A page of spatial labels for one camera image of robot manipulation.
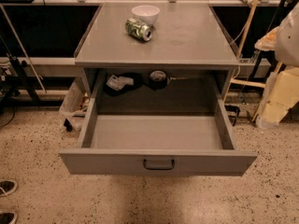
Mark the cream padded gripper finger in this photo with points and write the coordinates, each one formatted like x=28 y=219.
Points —
x=281 y=93

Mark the grey top drawer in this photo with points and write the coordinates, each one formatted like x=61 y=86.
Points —
x=192 y=129

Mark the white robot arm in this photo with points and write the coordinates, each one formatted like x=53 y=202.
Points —
x=283 y=40

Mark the grey drawer cabinet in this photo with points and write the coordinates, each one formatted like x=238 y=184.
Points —
x=187 y=43

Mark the white packet in drawer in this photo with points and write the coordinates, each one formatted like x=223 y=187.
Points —
x=118 y=83

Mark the black round tape measure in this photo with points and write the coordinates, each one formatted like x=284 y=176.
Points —
x=158 y=80

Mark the white ceramic bowl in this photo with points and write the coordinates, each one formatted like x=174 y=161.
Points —
x=146 y=13

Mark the green crushed soda can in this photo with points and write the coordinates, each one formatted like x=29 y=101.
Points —
x=138 y=29

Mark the clear plastic bin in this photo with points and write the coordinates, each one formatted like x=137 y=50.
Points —
x=74 y=106

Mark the black tripod stand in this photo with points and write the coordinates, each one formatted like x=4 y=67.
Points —
x=21 y=74

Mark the grey sneaker upper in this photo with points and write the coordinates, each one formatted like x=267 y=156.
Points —
x=7 y=187

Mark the wooden stick frame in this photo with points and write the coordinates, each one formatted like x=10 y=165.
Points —
x=244 y=34

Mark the black top drawer handle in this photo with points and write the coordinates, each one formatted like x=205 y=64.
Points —
x=158 y=165

